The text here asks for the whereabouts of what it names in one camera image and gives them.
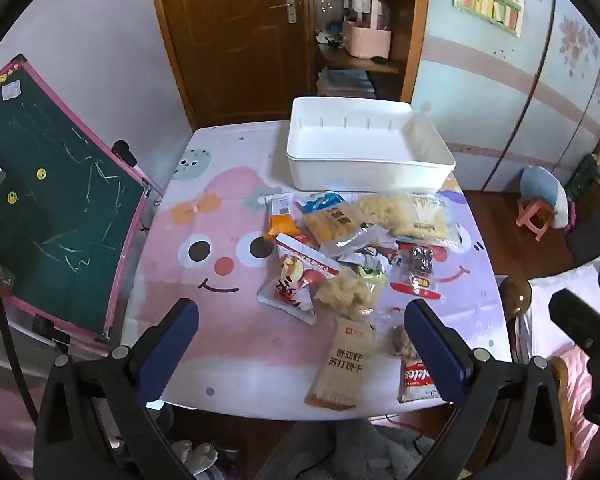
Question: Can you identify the black easel knob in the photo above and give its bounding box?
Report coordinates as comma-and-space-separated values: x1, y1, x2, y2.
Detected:
111, 140, 140, 167

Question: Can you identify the white pillow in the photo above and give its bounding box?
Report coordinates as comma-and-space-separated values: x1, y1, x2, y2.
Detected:
522, 247, 600, 356

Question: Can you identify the green patterned bag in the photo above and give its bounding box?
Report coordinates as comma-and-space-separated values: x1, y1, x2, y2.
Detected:
565, 154, 600, 201

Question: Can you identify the green chalkboard with pink frame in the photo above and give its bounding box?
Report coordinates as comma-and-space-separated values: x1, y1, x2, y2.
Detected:
0, 55, 153, 343

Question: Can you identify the red apple chip packet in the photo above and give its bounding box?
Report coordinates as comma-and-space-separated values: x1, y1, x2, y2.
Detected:
257, 233, 342, 325

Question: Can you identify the stack of folded towels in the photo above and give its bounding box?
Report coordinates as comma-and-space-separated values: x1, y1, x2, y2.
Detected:
316, 69, 376, 97

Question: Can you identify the white plastic bin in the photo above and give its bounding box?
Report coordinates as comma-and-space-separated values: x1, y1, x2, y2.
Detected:
286, 96, 456, 193

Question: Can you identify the large crown print biscuit packet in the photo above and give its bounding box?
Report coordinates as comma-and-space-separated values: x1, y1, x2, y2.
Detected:
392, 194, 473, 253

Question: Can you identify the metal door handle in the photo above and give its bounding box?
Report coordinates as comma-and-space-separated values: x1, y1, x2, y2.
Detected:
269, 0, 298, 25

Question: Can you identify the red label nut packet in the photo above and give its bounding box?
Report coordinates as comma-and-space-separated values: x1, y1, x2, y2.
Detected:
391, 325, 443, 405

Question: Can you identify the brown wooden door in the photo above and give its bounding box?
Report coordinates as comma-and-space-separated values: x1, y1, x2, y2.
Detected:
147, 0, 316, 128

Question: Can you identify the pink storage basket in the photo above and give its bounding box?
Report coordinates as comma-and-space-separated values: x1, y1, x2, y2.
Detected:
341, 0, 393, 58

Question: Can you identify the blue plush cushion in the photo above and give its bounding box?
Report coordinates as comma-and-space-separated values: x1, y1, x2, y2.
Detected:
521, 165, 568, 231

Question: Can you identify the small green snack packet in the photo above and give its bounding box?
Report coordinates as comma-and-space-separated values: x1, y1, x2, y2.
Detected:
354, 264, 387, 286

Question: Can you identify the clear silver snack packet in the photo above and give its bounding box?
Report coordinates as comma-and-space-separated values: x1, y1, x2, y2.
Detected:
320, 224, 398, 263

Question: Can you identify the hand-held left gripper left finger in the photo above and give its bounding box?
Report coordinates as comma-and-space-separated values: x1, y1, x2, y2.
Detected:
32, 297, 201, 480

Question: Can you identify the beige cracker packet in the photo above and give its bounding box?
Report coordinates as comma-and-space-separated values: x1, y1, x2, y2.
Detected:
304, 319, 377, 411

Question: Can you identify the orange and white snack packet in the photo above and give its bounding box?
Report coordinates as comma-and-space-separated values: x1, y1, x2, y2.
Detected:
263, 192, 301, 241

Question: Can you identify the pink plastic stool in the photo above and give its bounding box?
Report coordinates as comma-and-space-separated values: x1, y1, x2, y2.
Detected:
516, 199, 556, 233

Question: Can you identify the pink cartoon tablecloth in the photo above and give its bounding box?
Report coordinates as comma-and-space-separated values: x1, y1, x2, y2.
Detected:
125, 120, 513, 421

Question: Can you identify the blue label yellow cracker packet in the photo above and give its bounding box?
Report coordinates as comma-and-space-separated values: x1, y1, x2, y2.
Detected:
296, 191, 363, 251

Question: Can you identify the brown wooden chair knob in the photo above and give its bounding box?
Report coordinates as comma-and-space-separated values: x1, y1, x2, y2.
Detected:
499, 276, 533, 318

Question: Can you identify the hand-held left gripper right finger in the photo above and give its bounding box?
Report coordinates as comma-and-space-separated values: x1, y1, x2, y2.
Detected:
404, 299, 568, 480

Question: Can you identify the pink bedsheet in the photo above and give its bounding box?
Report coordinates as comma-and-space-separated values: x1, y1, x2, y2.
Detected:
555, 345, 600, 466

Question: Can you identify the round yellow cake packet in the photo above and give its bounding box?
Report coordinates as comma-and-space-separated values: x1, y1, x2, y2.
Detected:
355, 191, 421, 233

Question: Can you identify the pale crispy snack packet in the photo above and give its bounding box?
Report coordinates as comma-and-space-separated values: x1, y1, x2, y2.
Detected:
312, 266, 383, 322

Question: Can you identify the red dark snack packet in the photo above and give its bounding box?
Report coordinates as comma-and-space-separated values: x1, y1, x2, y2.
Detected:
390, 241, 441, 301

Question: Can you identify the pale blue floral wardrobe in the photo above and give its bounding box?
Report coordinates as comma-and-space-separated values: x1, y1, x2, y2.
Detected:
410, 0, 600, 193

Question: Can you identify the grey fleece cloth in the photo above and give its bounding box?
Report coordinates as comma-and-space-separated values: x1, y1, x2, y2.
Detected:
270, 417, 431, 480

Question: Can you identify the wooden corner shelf unit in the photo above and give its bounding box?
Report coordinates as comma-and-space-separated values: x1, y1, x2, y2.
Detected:
305, 0, 431, 103

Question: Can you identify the brown cartoon snack packet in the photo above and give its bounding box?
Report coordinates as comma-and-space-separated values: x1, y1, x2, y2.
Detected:
352, 242, 403, 268

